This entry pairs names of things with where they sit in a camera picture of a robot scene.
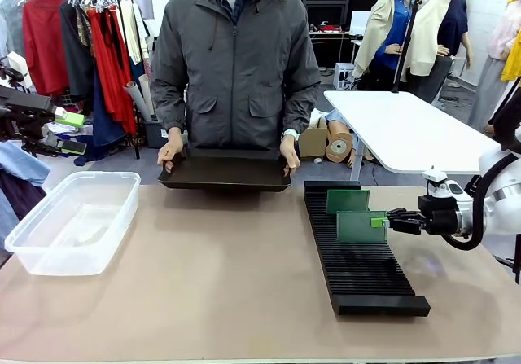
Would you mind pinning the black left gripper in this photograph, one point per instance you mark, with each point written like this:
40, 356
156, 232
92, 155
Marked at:
24, 111

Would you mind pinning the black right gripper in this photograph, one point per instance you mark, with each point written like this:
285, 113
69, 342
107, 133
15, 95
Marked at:
439, 217

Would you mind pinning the green PCB board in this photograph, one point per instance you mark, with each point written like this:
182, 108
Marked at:
358, 227
348, 201

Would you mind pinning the dark brown serving tray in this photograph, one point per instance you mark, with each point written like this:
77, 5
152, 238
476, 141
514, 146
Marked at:
224, 172

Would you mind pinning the person's left forearm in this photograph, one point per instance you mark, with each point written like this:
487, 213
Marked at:
301, 107

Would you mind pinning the person's right forearm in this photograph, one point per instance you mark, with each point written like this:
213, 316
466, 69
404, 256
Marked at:
169, 103

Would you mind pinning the person's right hand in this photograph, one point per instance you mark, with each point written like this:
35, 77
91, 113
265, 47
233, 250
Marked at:
173, 148

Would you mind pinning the person's left hand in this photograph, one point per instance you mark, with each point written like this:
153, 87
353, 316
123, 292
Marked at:
291, 154

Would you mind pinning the navy hanging garment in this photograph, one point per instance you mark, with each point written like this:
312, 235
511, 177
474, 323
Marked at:
106, 119

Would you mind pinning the black slotted PCB rack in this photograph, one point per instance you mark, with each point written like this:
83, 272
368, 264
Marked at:
358, 274

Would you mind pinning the white paper roll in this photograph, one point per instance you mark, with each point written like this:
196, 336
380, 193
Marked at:
136, 101

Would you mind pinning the red hanging dress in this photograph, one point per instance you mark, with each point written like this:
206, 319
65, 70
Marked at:
112, 67

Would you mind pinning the dark purple cloth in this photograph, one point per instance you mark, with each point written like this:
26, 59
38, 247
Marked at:
22, 195

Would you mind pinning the dark grey hanging garment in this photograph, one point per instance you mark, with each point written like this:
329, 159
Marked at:
75, 50

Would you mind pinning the grey storage bin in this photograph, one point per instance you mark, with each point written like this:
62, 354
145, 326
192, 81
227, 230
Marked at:
152, 134

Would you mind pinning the beige paper roll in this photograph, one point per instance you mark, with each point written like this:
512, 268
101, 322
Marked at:
147, 95

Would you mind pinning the white side table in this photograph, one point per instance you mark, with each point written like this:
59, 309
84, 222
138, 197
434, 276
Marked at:
399, 128

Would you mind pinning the clear plastic storage box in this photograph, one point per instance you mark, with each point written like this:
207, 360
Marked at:
73, 225

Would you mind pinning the red hanging shirt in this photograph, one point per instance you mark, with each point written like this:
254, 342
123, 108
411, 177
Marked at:
42, 42

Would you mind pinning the black metal clothes rack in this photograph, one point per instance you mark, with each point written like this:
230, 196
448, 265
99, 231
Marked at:
126, 54

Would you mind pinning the lying mannequin torso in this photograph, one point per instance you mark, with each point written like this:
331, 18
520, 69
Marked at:
340, 144

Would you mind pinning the brown cardboard box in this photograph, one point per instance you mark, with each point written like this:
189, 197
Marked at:
313, 140

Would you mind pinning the cream hanging garment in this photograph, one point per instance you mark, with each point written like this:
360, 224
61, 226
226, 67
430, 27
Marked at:
134, 30

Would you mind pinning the grey fuzzy hanging garment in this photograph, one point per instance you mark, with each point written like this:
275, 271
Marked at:
12, 26

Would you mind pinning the white wristband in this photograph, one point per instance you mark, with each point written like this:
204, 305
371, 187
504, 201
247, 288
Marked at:
290, 134

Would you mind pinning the black tripod pole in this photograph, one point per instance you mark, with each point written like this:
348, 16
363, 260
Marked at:
407, 42

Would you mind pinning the person in grey jacket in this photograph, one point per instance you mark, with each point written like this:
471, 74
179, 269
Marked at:
236, 67

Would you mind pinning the mannequin in cream jacket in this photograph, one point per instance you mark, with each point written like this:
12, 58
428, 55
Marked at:
439, 34

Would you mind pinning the mannequin in beige coat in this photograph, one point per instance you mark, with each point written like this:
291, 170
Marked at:
384, 30

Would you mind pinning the mannequin in pink top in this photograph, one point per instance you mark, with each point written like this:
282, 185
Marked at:
496, 54

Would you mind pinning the white flat panel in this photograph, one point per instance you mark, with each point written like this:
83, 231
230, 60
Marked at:
360, 22

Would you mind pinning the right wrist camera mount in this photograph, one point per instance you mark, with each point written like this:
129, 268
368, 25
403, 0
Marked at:
441, 182

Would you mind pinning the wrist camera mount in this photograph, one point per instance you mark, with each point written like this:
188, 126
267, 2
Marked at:
18, 71
441, 182

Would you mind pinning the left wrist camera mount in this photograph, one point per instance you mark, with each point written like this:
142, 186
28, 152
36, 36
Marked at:
18, 71

